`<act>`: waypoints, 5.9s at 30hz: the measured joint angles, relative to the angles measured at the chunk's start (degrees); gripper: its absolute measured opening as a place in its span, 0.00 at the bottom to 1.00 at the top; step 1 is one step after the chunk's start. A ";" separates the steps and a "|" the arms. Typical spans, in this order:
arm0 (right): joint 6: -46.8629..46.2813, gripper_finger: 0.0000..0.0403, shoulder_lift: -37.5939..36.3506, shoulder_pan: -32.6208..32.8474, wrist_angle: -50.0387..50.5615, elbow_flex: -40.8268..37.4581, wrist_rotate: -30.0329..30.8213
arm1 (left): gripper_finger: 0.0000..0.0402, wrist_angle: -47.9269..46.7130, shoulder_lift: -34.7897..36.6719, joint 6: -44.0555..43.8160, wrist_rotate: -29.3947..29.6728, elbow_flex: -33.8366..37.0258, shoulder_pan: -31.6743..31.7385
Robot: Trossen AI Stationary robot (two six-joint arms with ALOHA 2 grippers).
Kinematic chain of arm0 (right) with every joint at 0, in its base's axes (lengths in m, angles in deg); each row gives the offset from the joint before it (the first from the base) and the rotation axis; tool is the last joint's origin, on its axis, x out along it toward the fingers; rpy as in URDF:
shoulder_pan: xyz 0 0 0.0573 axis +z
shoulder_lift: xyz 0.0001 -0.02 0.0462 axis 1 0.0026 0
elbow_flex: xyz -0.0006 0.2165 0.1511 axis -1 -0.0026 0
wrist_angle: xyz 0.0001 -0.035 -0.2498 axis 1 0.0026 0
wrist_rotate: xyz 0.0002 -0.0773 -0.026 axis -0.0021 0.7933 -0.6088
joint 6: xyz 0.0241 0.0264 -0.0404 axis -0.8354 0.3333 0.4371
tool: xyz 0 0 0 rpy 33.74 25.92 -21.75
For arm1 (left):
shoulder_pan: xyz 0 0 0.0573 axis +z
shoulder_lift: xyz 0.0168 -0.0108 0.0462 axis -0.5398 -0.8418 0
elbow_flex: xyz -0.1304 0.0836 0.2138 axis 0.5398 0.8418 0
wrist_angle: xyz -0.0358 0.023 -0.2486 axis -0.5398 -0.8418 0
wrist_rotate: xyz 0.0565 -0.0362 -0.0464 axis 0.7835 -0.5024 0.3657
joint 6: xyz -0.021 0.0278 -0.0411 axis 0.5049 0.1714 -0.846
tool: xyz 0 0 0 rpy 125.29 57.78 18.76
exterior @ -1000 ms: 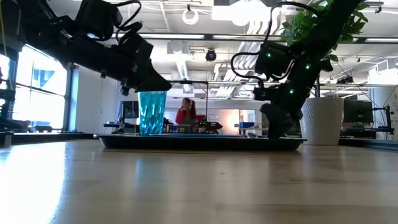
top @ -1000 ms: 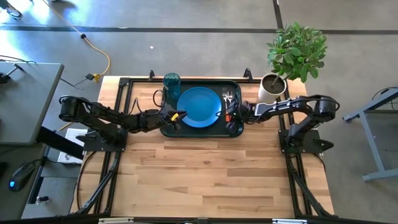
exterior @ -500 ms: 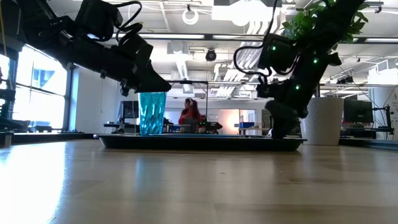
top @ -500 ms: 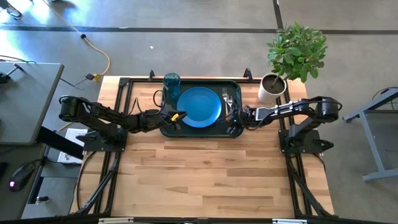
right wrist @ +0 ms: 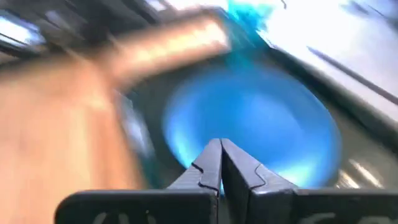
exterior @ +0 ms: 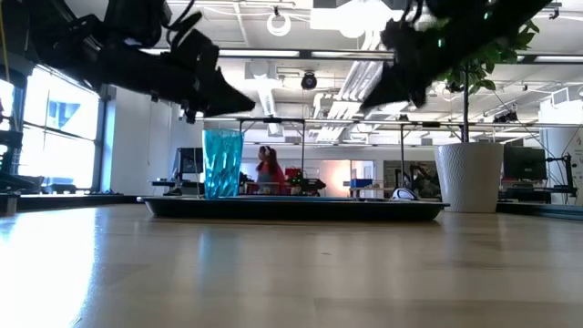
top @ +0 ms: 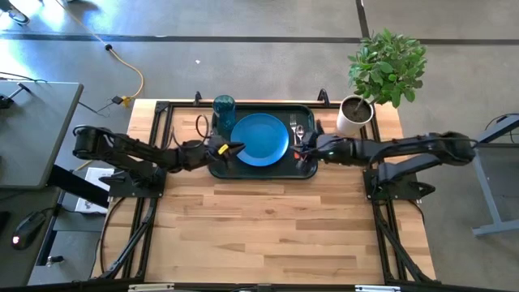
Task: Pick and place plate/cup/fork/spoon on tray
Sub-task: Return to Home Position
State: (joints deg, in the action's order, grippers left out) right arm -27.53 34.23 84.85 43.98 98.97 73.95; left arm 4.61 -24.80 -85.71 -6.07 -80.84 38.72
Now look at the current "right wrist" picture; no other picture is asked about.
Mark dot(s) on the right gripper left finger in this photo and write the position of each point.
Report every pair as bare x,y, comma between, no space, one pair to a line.
205,174

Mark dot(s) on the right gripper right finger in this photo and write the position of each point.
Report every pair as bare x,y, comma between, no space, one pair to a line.
245,186

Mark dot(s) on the teal translucent cup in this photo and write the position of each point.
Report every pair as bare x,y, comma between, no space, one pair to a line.
245,18

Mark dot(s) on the blue round plate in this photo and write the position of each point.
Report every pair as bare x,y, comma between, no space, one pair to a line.
248,109

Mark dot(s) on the dark green plastic tray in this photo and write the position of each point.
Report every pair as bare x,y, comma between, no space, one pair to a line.
298,71

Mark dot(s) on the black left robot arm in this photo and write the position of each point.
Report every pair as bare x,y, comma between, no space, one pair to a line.
93,28

